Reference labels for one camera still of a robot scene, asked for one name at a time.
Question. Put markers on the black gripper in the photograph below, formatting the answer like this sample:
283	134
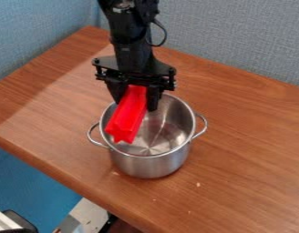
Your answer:
132	66

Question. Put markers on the red plastic block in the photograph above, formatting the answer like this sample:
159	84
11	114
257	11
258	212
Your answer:
127	118

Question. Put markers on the stainless steel pot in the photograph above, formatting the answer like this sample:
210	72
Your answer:
160	146

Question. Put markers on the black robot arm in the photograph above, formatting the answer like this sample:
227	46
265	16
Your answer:
130	19

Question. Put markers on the black and white object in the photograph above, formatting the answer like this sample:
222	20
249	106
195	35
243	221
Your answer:
13	223

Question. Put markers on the white table leg frame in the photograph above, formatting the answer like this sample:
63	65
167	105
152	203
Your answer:
86	219

